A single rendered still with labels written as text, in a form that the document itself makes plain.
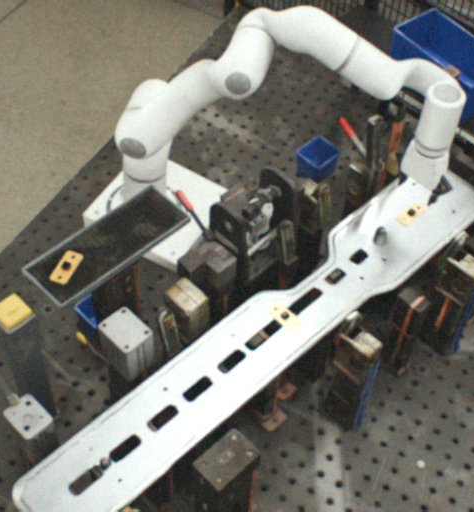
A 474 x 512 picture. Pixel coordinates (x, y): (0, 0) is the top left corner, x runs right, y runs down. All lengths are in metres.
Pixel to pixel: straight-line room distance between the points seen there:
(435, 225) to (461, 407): 0.47
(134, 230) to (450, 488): 0.97
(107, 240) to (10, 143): 1.97
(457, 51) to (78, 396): 1.43
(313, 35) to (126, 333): 0.74
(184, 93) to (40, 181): 1.69
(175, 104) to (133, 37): 2.24
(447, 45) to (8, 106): 2.11
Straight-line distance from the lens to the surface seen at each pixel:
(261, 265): 2.17
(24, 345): 1.95
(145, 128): 2.19
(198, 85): 2.09
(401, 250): 2.21
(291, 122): 2.91
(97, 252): 1.96
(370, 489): 2.20
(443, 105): 1.99
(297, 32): 1.93
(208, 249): 2.05
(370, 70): 1.95
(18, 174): 3.77
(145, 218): 2.01
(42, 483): 1.87
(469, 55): 2.64
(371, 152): 2.24
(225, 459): 1.83
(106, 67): 4.21
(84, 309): 2.37
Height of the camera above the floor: 2.68
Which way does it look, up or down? 52 degrees down
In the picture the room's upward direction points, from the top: 3 degrees clockwise
